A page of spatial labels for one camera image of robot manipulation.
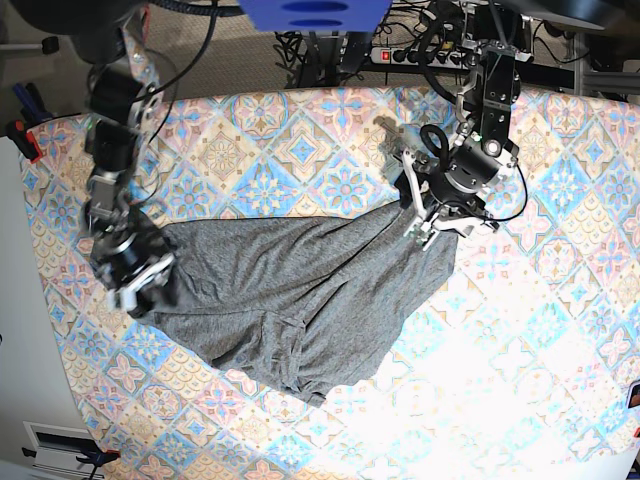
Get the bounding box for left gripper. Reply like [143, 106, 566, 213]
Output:
[399, 147, 518, 238]

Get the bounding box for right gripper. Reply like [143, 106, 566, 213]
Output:
[94, 229, 176, 313]

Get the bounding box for grey t-shirt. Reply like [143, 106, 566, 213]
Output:
[143, 203, 458, 407]

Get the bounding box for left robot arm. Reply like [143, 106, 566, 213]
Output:
[393, 1, 531, 249]

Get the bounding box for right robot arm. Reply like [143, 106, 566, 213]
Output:
[72, 1, 175, 318]

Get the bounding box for white power strip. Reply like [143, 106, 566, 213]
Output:
[370, 42, 465, 69]

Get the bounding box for red black clamp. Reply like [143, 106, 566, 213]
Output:
[5, 120, 42, 163]

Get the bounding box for patterned tablecloth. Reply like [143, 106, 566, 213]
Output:
[20, 88, 639, 479]

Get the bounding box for blue black clamp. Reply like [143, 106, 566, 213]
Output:
[22, 447, 121, 480]

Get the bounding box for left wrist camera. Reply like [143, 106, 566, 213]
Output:
[404, 222, 439, 251]

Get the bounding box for tangled black cables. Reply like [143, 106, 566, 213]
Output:
[272, 0, 451, 91]

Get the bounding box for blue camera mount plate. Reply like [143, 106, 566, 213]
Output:
[238, 0, 392, 32]

